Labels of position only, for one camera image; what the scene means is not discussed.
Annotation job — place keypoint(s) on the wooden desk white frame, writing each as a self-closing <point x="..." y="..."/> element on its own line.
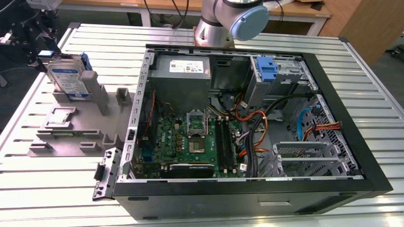
<point x="304" y="13"/>

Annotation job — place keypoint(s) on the grey parts rack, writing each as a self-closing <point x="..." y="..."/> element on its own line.
<point x="88" y="123"/>

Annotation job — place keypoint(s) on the blue drive carrier latch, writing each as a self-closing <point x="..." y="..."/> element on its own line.
<point x="266" y="68"/>

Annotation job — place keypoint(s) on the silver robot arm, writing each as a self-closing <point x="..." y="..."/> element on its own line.
<point x="214" y="33"/>

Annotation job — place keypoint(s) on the grey metal drive cage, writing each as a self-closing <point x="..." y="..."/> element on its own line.
<point x="284" y="87"/>

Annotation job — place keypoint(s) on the grey card retention bracket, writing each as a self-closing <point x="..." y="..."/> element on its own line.
<point x="108" y="170"/>

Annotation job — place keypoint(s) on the black RAM slot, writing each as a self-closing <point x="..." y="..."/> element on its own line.
<point x="221" y="144"/>
<point x="229" y="144"/>

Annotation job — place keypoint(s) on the black graphics card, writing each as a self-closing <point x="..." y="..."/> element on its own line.
<point x="189" y="171"/>

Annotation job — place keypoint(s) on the hard disk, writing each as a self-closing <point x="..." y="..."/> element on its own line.
<point x="66" y="78"/>

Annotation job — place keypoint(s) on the CPU socket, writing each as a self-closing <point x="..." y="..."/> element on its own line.
<point x="198" y="145"/>

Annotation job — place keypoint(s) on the office chair wheel base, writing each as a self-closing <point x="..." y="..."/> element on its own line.
<point x="397" y="50"/>

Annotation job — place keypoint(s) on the green motherboard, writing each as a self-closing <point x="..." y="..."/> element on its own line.
<point x="169" y="142"/>

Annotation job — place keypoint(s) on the silver CPU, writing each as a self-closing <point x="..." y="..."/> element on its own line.
<point x="60" y="117"/>

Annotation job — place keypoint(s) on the grey power supply unit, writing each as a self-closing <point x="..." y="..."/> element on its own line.
<point x="180" y="89"/>

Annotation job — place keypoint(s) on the green RAM stick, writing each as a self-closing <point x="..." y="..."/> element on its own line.
<point x="66" y="134"/>

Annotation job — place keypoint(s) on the black PC case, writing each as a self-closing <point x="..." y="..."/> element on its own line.
<point x="220" y="198"/>

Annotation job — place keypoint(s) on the wooden cabinet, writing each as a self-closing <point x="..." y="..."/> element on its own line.
<point x="372" y="28"/>

